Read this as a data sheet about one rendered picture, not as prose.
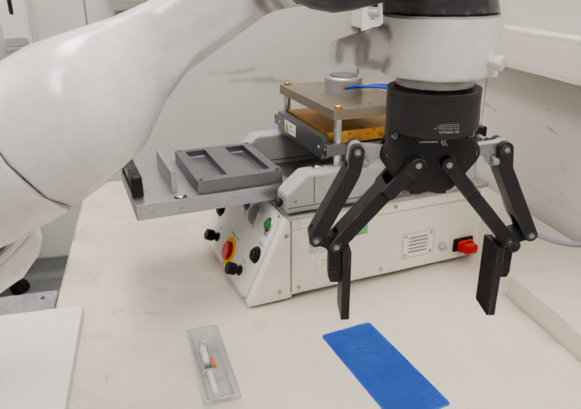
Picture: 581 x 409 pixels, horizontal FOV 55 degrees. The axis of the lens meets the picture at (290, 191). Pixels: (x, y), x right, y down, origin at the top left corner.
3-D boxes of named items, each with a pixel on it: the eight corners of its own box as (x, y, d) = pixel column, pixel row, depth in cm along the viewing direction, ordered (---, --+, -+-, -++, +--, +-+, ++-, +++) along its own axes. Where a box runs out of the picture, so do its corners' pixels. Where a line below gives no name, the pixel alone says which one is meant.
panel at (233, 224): (206, 238, 133) (234, 166, 130) (245, 302, 107) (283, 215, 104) (198, 236, 132) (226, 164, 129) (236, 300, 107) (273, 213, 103)
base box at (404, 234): (393, 203, 154) (398, 143, 148) (486, 265, 122) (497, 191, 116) (204, 236, 135) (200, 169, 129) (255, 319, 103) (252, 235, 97)
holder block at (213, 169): (249, 152, 125) (248, 141, 124) (282, 182, 107) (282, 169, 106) (175, 162, 119) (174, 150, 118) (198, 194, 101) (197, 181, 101)
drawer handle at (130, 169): (132, 171, 113) (130, 152, 112) (143, 196, 100) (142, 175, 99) (122, 172, 112) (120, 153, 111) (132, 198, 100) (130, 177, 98)
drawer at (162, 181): (255, 166, 127) (254, 133, 125) (292, 201, 109) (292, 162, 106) (122, 184, 117) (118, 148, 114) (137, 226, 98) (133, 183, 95)
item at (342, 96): (371, 114, 138) (374, 60, 133) (450, 149, 111) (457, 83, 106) (279, 124, 129) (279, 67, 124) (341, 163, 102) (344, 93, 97)
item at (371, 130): (353, 119, 132) (354, 79, 129) (405, 144, 113) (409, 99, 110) (286, 127, 126) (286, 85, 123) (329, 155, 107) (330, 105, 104)
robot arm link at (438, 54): (520, 16, 39) (510, 93, 41) (462, 6, 51) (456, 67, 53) (343, 18, 39) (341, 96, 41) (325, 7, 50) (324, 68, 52)
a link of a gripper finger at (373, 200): (430, 167, 46) (418, 156, 45) (337, 260, 48) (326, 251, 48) (418, 152, 49) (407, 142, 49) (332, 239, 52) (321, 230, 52)
